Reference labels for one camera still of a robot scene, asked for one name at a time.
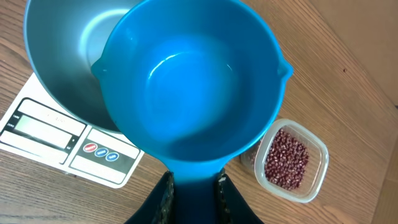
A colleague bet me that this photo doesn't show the teal bowl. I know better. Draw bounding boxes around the teal bowl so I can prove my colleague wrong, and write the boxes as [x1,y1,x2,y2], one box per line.
[23,0,140,133]

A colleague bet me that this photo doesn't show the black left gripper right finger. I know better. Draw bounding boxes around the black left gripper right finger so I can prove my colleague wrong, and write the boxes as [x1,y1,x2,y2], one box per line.
[216,169,263,224]

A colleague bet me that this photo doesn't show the white digital kitchen scale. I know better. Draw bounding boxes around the white digital kitchen scale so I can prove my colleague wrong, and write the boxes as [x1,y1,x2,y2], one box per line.
[1,75,144,189]

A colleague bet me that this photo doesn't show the red beans in container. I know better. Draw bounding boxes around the red beans in container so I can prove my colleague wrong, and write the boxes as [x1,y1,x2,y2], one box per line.
[264,129,309,190]

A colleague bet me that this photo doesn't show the blue plastic measuring scoop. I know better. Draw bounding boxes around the blue plastic measuring scoop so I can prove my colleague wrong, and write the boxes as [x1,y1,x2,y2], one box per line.
[91,0,293,223]

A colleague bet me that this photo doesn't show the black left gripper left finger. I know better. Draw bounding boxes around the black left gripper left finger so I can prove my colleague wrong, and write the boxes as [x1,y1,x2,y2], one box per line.
[125,171,175,224]

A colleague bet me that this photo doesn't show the clear plastic bean container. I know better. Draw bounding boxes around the clear plastic bean container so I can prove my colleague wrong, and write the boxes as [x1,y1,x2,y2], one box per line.
[240,119,329,203]

